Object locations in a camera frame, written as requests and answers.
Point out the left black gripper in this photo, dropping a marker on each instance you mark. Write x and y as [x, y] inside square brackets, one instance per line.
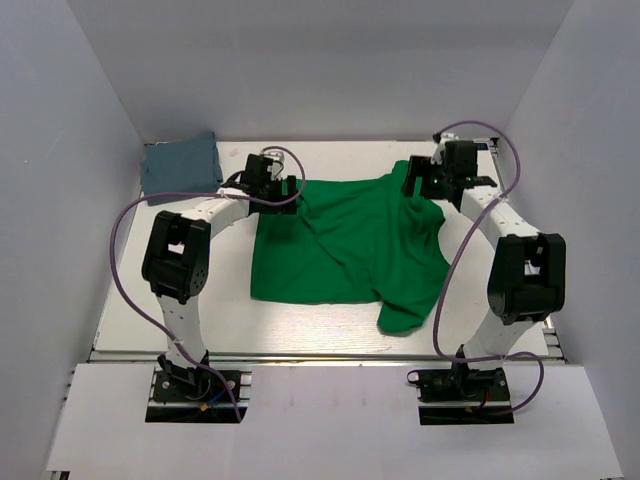
[278, 184]

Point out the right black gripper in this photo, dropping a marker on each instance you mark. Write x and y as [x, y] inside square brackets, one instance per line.
[418, 167]

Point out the green t shirt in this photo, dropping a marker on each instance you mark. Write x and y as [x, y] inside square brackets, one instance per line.
[355, 242]

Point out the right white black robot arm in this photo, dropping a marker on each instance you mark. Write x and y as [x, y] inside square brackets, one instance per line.
[527, 279]

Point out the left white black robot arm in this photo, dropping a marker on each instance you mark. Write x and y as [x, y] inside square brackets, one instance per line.
[176, 261]

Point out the folded blue-grey t shirt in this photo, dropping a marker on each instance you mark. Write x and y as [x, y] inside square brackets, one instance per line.
[190, 166]

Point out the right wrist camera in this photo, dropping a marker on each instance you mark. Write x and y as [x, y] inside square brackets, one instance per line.
[440, 139]

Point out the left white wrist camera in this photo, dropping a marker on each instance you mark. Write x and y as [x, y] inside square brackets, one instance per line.
[277, 163]

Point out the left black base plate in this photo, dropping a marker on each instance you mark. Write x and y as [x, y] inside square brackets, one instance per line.
[173, 401]

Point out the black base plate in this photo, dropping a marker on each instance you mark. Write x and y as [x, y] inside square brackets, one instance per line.
[173, 401]
[457, 396]

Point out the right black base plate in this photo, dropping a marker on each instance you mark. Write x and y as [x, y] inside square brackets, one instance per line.
[457, 396]

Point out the aluminium table rail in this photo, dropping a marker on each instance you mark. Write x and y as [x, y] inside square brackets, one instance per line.
[98, 356]

